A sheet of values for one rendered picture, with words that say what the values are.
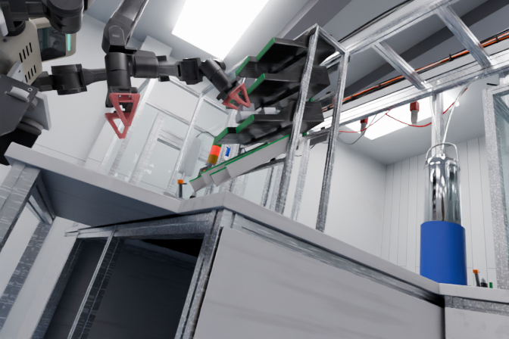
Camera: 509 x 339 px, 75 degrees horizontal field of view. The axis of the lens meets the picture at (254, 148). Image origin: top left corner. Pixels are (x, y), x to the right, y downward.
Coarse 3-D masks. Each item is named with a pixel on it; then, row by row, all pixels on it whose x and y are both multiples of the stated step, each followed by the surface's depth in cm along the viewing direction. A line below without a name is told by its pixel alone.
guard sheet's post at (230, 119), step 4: (240, 80) 189; (244, 80) 190; (232, 112) 180; (228, 116) 181; (232, 116) 179; (228, 120) 178; (232, 120) 179; (228, 124) 177; (232, 124) 178; (224, 128) 178; (224, 148) 172; (220, 152) 170; (224, 152) 171; (220, 156) 170; (220, 160) 169; (216, 164) 167; (212, 184) 164; (212, 188) 162; (212, 192) 162
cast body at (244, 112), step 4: (240, 104) 111; (252, 104) 111; (240, 108) 111; (244, 108) 109; (248, 108) 110; (252, 108) 111; (240, 112) 108; (244, 112) 109; (248, 112) 110; (252, 112) 110; (256, 112) 111; (236, 116) 111; (240, 116) 108; (244, 116) 108; (248, 116) 109; (236, 120) 111; (240, 120) 109; (244, 120) 109
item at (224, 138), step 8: (232, 128) 115; (216, 136) 123; (224, 136) 116; (232, 136) 118; (240, 136) 120; (248, 136) 121; (256, 136) 123; (280, 136) 129; (216, 144) 124; (224, 144) 126
